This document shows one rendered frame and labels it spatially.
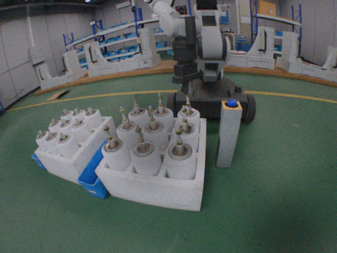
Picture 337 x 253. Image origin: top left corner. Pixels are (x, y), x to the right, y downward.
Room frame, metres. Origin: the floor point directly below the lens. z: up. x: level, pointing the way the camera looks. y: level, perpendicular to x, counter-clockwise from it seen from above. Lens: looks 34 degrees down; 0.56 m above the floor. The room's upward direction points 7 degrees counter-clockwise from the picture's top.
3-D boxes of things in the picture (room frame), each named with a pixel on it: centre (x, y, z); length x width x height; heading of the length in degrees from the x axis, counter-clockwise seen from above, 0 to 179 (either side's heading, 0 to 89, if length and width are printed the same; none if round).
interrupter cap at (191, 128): (0.44, -0.06, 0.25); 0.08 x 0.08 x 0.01
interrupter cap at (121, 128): (0.50, 0.17, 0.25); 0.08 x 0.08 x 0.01
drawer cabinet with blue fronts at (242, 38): (5.38, -3.08, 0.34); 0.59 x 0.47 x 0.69; 164
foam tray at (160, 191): (0.47, 0.05, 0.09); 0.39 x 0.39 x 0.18; 73
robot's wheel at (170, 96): (0.94, -0.05, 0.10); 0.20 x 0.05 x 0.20; 164
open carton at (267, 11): (4.51, -3.67, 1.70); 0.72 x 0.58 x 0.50; 78
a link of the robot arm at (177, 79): (0.55, -0.09, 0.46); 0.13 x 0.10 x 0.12; 124
